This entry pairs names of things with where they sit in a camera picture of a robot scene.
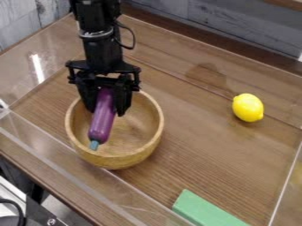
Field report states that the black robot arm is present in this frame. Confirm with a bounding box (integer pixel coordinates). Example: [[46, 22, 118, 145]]
[[66, 0, 142, 117]]

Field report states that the clear acrylic enclosure wall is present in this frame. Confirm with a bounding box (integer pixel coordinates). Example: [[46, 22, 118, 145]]
[[0, 14, 302, 226]]

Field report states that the purple toy eggplant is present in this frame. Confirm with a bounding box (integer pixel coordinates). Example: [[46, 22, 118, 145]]
[[89, 87, 117, 151]]

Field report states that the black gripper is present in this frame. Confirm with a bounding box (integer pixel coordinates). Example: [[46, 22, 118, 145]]
[[65, 36, 143, 117]]

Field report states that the brown wooden bowl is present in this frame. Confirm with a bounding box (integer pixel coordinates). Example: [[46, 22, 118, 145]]
[[66, 91, 165, 170]]

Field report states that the green block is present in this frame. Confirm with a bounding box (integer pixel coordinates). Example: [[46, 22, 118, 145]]
[[173, 189, 250, 226]]

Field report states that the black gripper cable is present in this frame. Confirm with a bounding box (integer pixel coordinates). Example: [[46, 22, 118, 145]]
[[114, 20, 137, 50]]

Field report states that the yellow toy lemon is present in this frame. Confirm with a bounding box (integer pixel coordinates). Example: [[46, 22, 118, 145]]
[[233, 94, 265, 123]]

